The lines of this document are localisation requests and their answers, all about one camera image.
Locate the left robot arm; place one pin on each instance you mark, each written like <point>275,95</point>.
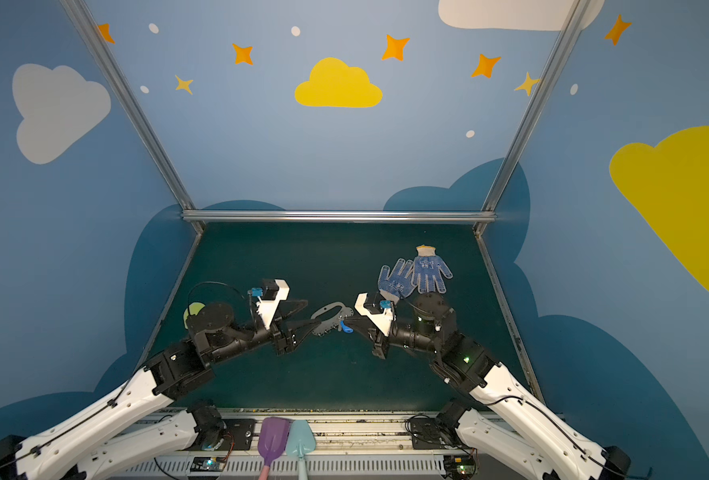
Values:
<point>94,443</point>

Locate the blue dotted glove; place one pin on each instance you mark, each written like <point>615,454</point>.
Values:
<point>430,271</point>
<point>396,283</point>

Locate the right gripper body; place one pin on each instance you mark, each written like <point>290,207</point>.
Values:
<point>375,339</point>

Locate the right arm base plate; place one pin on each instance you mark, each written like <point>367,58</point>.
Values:
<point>427,433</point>

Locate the controller board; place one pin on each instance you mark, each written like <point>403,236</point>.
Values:
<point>207,464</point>
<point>458,467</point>

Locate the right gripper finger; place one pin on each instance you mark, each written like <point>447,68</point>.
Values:
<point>362,331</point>
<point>355,321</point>

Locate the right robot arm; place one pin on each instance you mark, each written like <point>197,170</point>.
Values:
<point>535,443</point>

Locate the right blue dotted glove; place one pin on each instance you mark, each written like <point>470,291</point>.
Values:
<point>430,271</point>

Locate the left controller board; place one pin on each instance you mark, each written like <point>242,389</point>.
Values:
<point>207,464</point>

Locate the right controller board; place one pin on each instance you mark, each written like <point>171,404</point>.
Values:
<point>458,467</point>

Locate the teal toy shovel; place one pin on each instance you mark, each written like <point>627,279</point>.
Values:
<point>301,442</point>

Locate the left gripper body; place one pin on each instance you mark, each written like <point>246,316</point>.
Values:
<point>282,338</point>

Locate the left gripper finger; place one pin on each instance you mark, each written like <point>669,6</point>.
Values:
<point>291,307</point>
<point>306,328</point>

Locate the blue-capped keys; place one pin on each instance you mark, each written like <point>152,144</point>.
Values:
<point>344,328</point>

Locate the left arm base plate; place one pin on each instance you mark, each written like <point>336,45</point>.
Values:
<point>234,435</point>

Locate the left blue dotted glove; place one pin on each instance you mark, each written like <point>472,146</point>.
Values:
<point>396,283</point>

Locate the purple toy shovel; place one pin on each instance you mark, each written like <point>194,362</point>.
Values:
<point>272,442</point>

